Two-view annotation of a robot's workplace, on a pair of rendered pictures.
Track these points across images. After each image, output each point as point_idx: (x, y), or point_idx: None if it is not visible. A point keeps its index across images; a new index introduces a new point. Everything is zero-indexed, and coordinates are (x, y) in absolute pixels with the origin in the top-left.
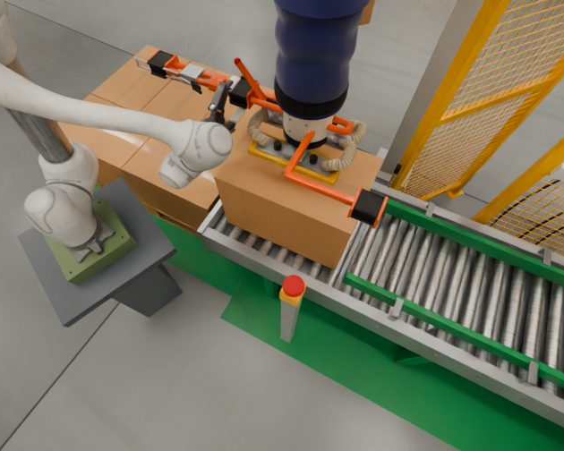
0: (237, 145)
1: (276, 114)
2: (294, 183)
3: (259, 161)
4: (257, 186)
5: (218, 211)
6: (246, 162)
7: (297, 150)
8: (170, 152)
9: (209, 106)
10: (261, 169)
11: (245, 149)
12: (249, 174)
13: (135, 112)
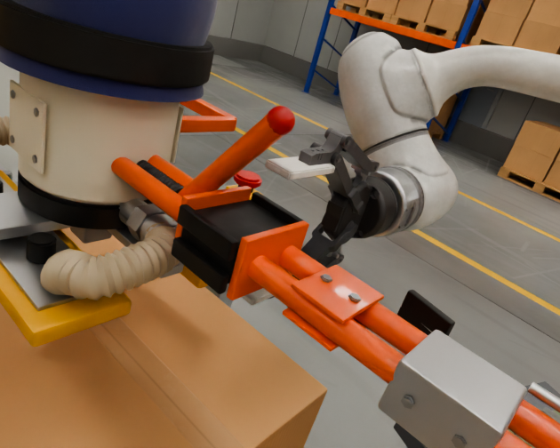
0: None
1: (159, 208)
2: (138, 294)
3: (190, 375)
4: (226, 324)
5: None
6: (227, 388)
7: (192, 117)
8: (444, 162)
9: (375, 161)
10: (195, 353)
11: (212, 428)
12: (233, 356)
13: (516, 48)
